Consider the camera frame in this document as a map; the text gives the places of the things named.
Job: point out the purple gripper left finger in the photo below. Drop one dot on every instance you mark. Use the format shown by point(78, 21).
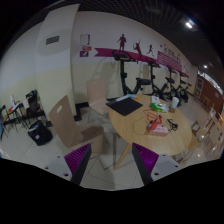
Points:
point(77, 162)

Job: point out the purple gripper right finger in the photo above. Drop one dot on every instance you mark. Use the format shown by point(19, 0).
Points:
point(145, 160)

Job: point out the near wooden chair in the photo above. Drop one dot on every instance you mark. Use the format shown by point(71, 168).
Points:
point(71, 134)

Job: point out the wooden chair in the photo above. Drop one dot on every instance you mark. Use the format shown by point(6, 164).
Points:
point(96, 96)
point(71, 134)
point(198, 136)

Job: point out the black bag on floor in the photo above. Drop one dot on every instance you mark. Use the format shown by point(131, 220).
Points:
point(39, 133)

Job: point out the green white tissue pack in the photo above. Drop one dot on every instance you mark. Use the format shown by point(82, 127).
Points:
point(159, 107)

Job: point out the black mat on table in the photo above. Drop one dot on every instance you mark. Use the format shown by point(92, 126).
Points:
point(125, 106)

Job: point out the wooden chair at right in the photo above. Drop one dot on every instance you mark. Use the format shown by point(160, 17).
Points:
point(198, 136)

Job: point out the white paper on table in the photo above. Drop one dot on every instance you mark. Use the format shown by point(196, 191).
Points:
point(155, 99)

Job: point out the far wooden chair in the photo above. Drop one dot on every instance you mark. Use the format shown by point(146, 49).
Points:
point(96, 96)

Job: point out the blue white item on table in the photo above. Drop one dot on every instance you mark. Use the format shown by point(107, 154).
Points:
point(126, 97)

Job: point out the white paper cup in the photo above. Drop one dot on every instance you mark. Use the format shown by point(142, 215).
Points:
point(174, 103)

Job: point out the red charger with cable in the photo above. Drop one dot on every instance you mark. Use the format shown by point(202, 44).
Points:
point(153, 117)

